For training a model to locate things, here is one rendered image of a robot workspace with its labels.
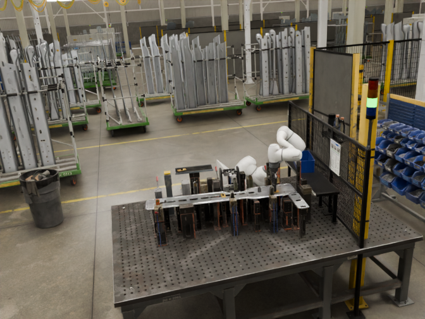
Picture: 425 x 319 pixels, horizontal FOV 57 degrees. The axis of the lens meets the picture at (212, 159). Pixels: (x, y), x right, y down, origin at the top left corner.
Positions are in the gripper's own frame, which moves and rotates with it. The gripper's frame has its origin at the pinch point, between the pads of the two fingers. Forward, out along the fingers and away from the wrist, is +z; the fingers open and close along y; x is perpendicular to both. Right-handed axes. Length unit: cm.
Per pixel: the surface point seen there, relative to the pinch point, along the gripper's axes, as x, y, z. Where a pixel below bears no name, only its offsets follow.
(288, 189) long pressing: -14.3, 2.0, 4.6
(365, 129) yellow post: -59, -47, -62
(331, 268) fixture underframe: -30, -61, 49
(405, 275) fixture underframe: -103, -52, 74
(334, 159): -55, -5, -23
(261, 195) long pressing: 12.8, -3.3, 4.6
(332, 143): -55, 0, -37
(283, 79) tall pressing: -245, 771, 33
